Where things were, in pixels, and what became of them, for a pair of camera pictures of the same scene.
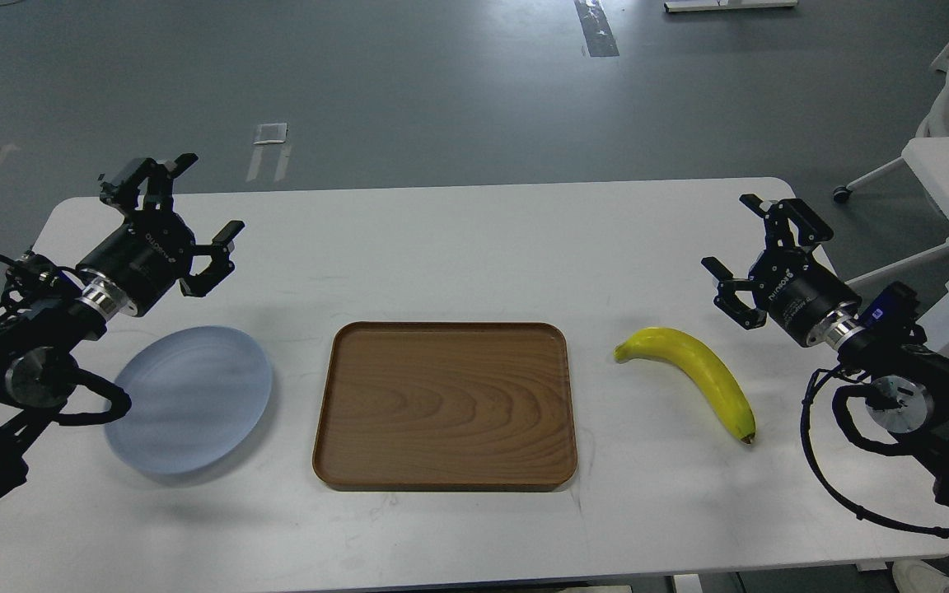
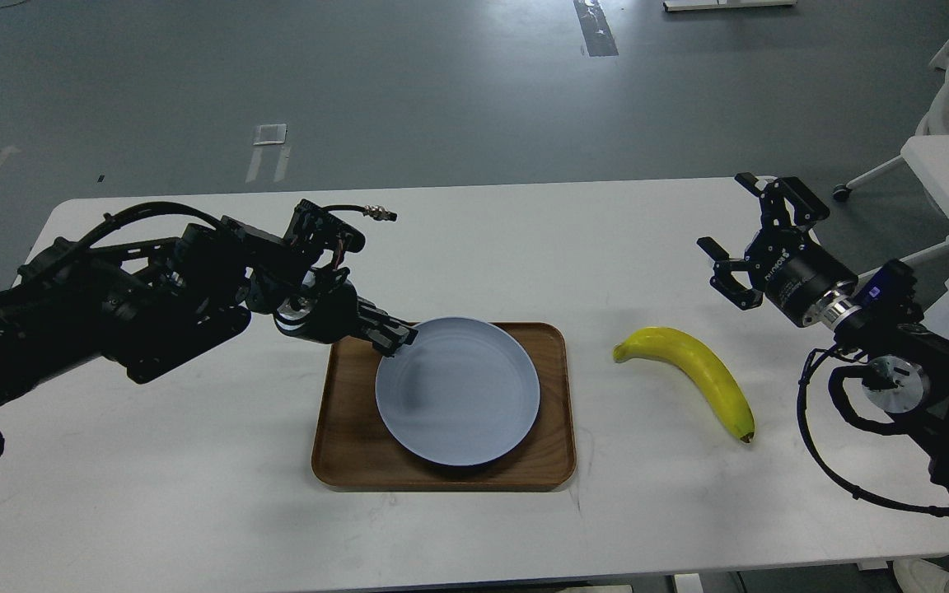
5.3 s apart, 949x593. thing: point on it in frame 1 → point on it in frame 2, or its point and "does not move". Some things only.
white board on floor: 675,7 does not move
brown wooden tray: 446,406 does not move
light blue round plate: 196,397 → 465,392
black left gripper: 147,255 → 329,313
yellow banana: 663,345 does not move
